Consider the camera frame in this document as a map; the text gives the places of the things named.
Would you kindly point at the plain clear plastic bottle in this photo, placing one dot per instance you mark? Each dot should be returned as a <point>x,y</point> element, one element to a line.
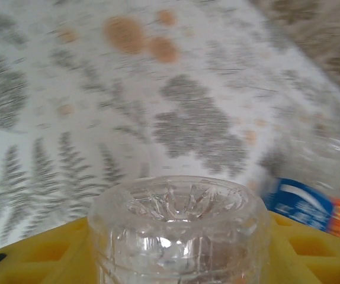
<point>176,236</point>

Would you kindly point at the floral tablecloth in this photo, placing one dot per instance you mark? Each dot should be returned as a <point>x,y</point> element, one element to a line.
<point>69,88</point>

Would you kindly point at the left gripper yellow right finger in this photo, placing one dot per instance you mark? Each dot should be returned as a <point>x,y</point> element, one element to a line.
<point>312,260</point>

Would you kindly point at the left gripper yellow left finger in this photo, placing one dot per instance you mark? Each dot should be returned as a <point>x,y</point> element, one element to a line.
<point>39,260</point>

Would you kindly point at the blue label white cap bottle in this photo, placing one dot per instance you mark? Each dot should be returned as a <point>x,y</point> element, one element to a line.
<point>300,204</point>

